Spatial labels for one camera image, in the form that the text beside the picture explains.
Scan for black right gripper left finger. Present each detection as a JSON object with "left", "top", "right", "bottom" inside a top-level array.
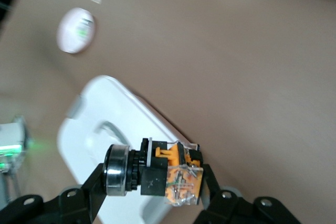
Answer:
[{"left": 59, "top": 163, "right": 108, "bottom": 224}]

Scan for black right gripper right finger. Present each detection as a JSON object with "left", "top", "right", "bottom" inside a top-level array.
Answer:
[{"left": 194, "top": 164, "right": 242, "bottom": 224}]

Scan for orange push button switch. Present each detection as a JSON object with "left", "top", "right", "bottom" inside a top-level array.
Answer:
[{"left": 103, "top": 137, "right": 205, "bottom": 207}]

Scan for pale pink round plate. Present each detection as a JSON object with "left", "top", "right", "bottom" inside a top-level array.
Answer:
[{"left": 56, "top": 7, "right": 97, "bottom": 55}]

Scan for small green wrapped item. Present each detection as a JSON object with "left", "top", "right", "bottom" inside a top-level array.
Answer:
[{"left": 75, "top": 17, "right": 93, "bottom": 41}]

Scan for white lunch box with handle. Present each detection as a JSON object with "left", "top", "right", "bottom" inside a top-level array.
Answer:
[{"left": 56, "top": 74, "right": 202, "bottom": 224}]

